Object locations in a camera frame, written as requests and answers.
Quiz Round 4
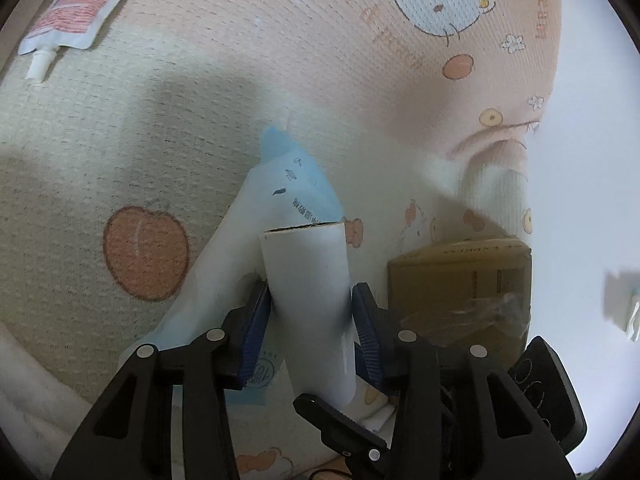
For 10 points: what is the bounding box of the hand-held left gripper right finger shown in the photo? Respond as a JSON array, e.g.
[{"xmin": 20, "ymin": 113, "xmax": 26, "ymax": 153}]
[{"xmin": 350, "ymin": 282, "xmax": 576, "ymax": 480}]

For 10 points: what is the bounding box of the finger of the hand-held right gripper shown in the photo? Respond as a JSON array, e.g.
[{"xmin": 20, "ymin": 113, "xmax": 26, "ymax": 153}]
[{"xmin": 292, "ymin": 393, "xmax": 397, "ymax": 480}]

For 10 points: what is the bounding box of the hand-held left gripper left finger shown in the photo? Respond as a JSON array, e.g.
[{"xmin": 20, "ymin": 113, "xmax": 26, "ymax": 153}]
[{"xmin": 51, "ymin": 280, "xmax": 273, "ymax": 480}]

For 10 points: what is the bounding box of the white paper roll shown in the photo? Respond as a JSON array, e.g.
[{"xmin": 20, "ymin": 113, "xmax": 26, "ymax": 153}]
[{"xmin": 259, "ymin": 222, "xmax": 358, "ymax": 406}]

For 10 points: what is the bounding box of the cardboard box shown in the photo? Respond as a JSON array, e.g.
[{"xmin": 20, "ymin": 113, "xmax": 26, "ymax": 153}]
[{"xmin": 387, "ymin": 235, "xmax": 533, "ymax": 376}]

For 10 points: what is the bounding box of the blue tissue packet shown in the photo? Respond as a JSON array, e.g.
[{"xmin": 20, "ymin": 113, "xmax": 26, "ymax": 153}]
[{"xmin": 132, "ymin": 125, "xmax": 351, "ymax": 408}]

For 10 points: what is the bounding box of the white spout pouch red label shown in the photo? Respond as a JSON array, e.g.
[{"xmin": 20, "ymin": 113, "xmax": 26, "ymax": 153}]
[{"xmin": 19, "ymin": 0, "xmax": 135, "ymax": 83}]

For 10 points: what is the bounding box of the clear plastic wrap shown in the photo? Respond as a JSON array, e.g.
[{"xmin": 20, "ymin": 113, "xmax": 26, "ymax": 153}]
[{"xmin": 400, "ymin": 292, "xmax": 531, "ymax": 346}]

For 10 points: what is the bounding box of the pink cartoon printed mat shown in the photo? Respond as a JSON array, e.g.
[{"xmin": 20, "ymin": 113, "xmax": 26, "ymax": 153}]
[{"xmin": 0, "ymin": 0, "xmax": 566, "ymax": 480}]

